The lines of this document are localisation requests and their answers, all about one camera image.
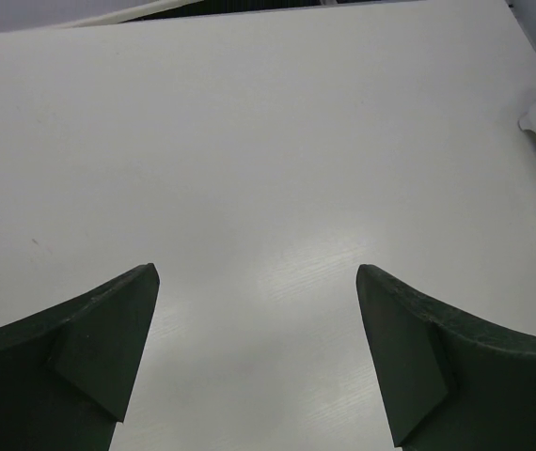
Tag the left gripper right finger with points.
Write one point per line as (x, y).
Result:
(448, 379)

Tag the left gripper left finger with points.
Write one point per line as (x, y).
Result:
(67, 373)

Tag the white backdrop board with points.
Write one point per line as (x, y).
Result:
(127, 14)

